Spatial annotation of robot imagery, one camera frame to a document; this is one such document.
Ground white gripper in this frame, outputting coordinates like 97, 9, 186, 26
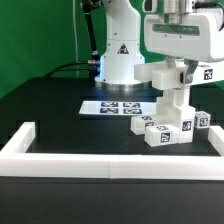
144, 9, 224, 84

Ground white chair back frame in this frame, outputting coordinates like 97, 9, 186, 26
133, 59, 224, 92

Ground white chair seat part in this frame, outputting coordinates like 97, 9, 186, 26
156, 86, 195, 144

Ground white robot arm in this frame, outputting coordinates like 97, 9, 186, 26
82, 0, 224, 90

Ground white tagged cube right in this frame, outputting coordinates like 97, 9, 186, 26
194, 111, 211, 129

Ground white marker sheet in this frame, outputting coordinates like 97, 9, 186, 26
79, 101, 156, 116

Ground black cable bundle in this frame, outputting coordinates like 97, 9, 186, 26
43, 61, 101, 80

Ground grey thin cable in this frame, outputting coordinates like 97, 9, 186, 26
72, 0, 81, 79

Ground white U-shaped fence frame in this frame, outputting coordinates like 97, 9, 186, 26
0, 122, 224, 181

